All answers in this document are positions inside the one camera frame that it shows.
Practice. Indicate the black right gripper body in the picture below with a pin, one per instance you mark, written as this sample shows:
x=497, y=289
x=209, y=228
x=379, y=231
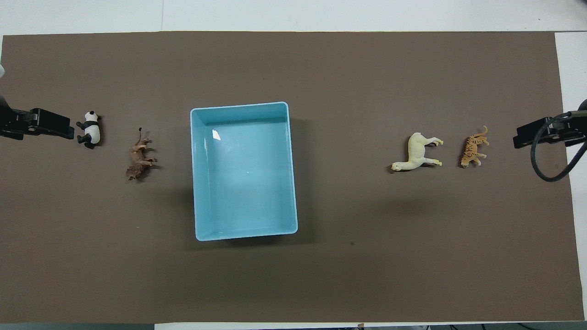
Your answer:
x=550, y=130

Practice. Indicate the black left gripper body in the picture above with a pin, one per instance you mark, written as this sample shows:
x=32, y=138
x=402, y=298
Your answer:
x=48, y=123

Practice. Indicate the black and white panda toy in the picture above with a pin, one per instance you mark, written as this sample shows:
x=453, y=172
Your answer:
x=93, y=132

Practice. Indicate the orange striped tiger toy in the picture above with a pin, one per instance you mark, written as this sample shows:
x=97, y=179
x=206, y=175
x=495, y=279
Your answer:
x=471, y=149

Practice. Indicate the brown lion toy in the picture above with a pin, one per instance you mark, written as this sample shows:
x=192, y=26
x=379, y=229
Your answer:
x=138, y=158

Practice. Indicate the cream llama toy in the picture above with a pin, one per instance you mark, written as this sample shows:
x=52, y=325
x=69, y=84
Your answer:
x=417, y=150

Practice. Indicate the light blue plastic storage box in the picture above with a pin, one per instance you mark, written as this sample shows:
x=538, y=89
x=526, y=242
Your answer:
x=245, y=183

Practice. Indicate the brown table mat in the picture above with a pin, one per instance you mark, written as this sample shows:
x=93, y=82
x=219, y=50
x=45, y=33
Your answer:
x=348, y=275

